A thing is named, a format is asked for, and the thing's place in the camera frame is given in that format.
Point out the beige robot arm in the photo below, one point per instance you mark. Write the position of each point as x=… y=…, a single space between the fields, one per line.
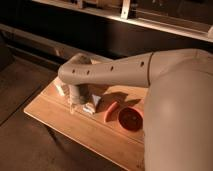
x=178 y=108

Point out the wooden shelf rail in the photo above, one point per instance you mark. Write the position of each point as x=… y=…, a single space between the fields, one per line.
x=127 y=11

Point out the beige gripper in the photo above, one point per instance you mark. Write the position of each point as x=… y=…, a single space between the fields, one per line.
x=79 y=94

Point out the white cup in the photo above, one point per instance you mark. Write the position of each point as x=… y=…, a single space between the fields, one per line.
x=61 y=87

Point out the red ceramic bowl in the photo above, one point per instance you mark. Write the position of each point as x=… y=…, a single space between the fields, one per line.
x=130 y=119

